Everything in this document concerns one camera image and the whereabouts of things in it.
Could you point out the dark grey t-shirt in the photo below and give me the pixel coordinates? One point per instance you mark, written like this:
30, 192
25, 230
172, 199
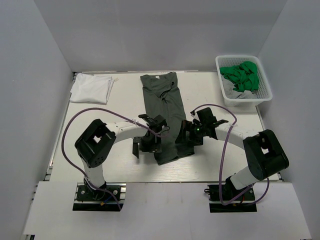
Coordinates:
162, 96

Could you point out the grey t-shirt in basket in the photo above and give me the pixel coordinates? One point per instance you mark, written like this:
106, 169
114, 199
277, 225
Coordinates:
233, 94

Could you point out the white folded t-shirt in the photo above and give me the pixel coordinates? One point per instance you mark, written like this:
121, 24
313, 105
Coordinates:
91, 89

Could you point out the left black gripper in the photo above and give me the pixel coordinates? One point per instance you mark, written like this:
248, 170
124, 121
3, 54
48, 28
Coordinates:
155, 147

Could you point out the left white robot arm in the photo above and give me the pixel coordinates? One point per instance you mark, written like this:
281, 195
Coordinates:
96, 142

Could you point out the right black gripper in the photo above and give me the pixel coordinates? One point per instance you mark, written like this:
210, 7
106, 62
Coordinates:
189, 126

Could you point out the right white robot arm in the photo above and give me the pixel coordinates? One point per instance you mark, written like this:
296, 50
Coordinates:
263, 151

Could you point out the green t-shirt in basket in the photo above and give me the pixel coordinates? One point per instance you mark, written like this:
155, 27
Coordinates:
244, 76

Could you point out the white plastic basket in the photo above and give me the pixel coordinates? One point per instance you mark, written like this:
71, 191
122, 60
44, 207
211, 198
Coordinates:
264, 93

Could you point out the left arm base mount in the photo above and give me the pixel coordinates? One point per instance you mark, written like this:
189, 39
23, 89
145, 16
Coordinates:
89, 200

